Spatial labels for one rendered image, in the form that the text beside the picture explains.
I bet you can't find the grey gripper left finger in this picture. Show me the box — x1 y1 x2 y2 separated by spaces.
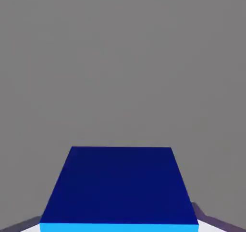
0 215 43 232

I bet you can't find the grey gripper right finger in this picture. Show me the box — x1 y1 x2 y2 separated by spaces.
191 202 246 232

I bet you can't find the small blue cube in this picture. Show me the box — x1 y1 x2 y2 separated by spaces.
39 146 199 232

